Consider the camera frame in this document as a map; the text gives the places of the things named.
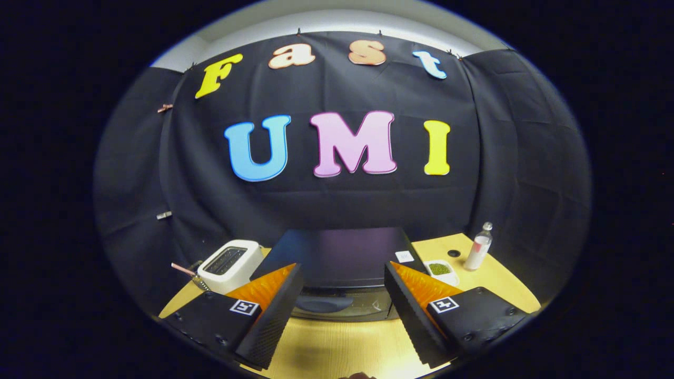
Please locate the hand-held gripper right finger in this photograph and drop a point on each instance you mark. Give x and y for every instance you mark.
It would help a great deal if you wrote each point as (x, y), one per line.
(413, 318)

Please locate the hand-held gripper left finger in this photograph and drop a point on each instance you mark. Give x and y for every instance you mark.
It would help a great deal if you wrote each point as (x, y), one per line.
(274, 321)

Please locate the black toaster oven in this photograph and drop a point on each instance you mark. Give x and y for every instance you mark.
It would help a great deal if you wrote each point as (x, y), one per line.
(342, 258)

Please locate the white slot toaster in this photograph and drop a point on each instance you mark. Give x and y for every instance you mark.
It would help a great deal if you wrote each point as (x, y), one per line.
(247, 266)

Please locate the divided white bean dish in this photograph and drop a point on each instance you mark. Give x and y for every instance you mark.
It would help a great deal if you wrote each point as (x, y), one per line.
(439, 269)

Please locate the clear plastic bottle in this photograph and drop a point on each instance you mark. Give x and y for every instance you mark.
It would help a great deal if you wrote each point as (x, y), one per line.
(477, 250)

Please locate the silver cloth clip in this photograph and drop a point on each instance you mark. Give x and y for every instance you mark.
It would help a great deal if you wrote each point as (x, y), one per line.
(164, 215)

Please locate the copper cloth clip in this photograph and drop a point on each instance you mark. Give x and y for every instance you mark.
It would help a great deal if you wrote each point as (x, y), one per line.
(165, 108)

